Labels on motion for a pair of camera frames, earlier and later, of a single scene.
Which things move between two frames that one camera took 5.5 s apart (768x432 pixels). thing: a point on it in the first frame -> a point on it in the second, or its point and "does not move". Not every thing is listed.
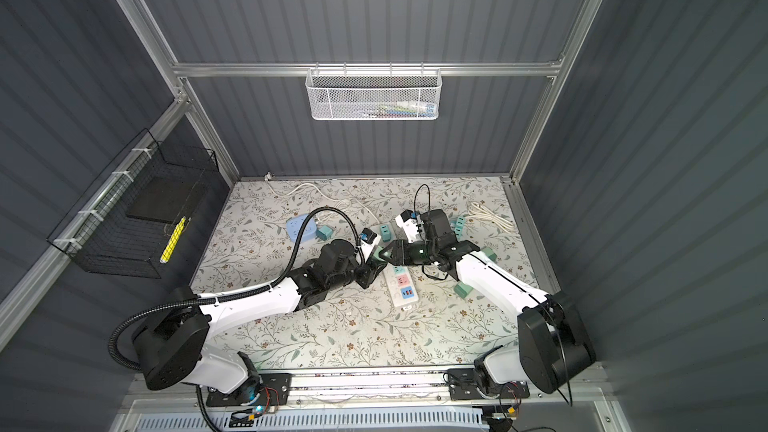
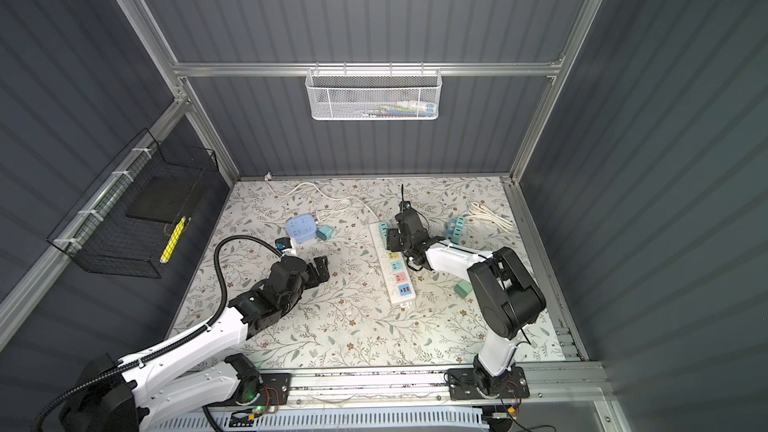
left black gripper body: (346, 279) -> (309, 280)
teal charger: (324, 233) does not move
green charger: (463, 289) does not move
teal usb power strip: (458, 225) does not move
